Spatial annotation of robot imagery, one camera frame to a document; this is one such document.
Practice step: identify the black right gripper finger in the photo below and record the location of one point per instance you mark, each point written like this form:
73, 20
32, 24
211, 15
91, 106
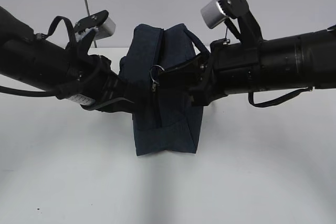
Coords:
184, 75

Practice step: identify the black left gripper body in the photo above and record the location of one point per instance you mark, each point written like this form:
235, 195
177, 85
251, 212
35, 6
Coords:
87, 88

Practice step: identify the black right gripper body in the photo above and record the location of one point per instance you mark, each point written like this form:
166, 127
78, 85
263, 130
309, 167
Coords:
223, 70

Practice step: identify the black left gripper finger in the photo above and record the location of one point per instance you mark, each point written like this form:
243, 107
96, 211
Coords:
124, 90
119, 104

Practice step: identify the dark blue fabric lunch bag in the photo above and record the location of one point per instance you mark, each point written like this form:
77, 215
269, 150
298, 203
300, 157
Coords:
167, 121

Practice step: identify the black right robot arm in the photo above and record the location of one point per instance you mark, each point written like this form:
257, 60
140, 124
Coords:
270, 72

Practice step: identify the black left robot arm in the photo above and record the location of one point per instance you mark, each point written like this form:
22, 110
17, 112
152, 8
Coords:
58, 64

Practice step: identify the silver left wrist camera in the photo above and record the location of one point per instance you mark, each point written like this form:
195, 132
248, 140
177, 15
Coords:
100, 23

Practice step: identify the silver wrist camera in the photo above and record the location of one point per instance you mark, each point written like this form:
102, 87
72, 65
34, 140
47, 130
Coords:
100, 23
217, 11

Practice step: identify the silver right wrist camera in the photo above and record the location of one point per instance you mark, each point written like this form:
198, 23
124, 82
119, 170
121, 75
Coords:
217, 11

